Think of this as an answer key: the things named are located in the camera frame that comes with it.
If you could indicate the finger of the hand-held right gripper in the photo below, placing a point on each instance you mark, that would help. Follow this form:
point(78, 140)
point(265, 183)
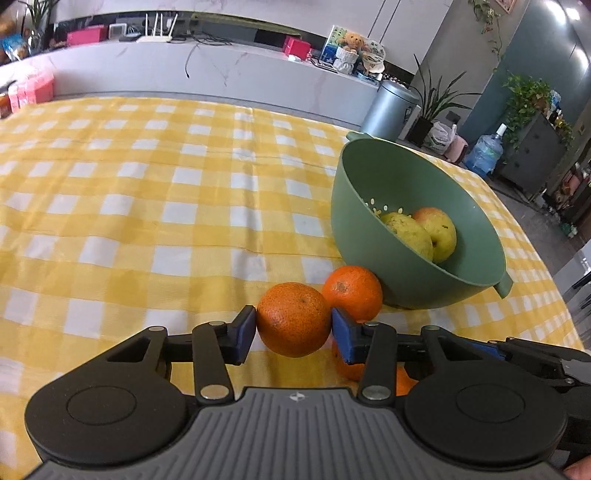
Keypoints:
point(485, 350)

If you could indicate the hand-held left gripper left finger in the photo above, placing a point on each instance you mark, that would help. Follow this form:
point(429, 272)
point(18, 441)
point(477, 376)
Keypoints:
point(242, 334)

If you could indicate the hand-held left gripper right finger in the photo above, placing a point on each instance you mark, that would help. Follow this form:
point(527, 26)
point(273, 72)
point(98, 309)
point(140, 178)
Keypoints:
point(344, 337)

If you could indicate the green colander bowl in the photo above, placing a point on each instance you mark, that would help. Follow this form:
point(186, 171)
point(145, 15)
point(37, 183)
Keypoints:
point(369, 184)

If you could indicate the person's right hand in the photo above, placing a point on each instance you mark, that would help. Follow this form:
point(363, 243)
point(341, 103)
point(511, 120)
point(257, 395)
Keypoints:
point(579, 470)

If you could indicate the red-yellow apple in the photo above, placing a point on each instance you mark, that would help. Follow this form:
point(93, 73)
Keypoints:
point(441, 230)

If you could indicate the yellow checked tablecloth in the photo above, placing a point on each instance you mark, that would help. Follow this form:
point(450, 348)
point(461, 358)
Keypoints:
point(138, 207)

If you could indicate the blue water jug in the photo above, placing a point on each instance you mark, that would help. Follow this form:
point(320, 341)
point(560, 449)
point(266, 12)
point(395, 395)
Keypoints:
point(485, 154)

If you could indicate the pink small appliance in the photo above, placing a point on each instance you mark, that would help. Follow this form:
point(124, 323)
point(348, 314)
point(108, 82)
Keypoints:
point(457, 150)

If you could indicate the grey drawer cabinet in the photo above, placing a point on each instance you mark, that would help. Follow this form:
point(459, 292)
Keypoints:
point(531, 152)

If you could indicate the white plastic bag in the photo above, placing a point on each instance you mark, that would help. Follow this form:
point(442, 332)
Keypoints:
point(438, 138)

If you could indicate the long-leaf potted plant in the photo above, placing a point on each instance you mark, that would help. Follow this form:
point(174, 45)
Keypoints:
point(421, 131)

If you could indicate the grey pedal trash can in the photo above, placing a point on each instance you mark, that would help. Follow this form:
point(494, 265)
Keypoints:
point(388, 110)

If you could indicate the green ivy plant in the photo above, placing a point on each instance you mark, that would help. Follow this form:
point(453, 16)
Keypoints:
point(524, 101)

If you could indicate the round decorated fan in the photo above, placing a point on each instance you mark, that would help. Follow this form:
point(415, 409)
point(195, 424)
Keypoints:
point(373, 57)

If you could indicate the teddy bear in wrap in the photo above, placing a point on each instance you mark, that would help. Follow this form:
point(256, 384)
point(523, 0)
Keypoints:
point(348, 50)

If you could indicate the red box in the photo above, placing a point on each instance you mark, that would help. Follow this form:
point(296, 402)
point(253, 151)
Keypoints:
point(296, 47)

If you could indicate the blue-green picture board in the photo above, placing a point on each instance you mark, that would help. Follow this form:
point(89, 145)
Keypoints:
point(330, 44)

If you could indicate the white router with antennas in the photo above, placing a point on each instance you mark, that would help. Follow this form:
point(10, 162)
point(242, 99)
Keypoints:
point(154, 38)

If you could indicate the stack of pink packets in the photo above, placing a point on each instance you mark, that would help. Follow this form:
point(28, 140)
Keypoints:
point(34, 87)

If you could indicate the small white desk device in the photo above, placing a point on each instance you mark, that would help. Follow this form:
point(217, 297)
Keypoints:
point(117, 31)

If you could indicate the hanging vine plant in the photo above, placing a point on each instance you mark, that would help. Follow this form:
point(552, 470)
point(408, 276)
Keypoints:
point(487, 18)

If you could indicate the pink flat box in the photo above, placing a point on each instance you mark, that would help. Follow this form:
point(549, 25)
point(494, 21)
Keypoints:
point(87, 36)

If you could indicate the leafy plant in vase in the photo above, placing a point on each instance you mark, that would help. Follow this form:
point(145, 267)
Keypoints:
point(39, 21)

